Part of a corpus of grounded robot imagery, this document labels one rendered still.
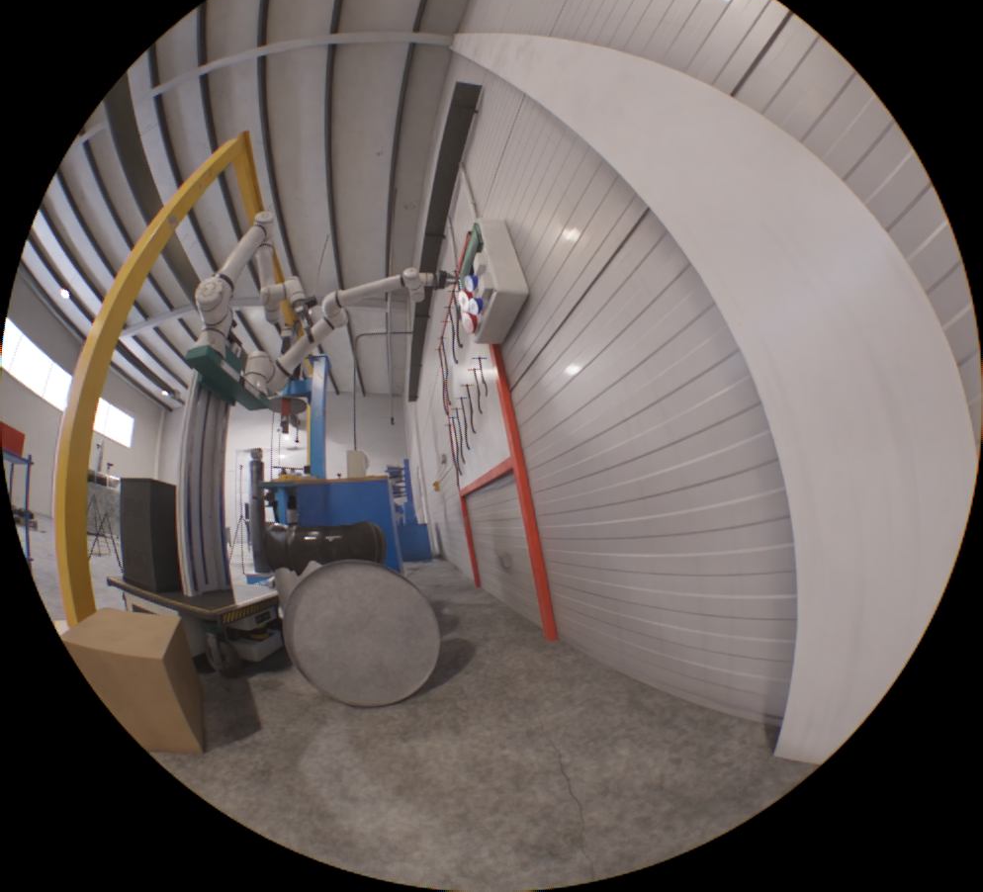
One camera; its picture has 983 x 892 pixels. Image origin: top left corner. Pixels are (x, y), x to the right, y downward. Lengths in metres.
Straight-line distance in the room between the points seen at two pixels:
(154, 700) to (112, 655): 0.14
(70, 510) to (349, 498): 1.68
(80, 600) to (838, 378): 2.46
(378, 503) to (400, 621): 0.84
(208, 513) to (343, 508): 0.79
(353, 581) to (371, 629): 0.18
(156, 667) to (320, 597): 0.63
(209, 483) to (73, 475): 0.86
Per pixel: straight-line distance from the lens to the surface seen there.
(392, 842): 0.78
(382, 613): 1.17
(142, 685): 1.04
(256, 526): 3.93
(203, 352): 1.59
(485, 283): 1.25
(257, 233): 1.91
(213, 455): 1.90
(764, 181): 0.55
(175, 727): 1.08
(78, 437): 2.04
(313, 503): 1.89
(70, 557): 2.02
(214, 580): 1.86
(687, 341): 0.66
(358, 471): 3.76
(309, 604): 1.17
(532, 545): 1.35
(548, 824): 0.75
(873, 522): 0.49
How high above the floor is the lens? 0.64
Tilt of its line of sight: 21 degrees up
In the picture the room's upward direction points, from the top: 11 degrees counter-clockwise
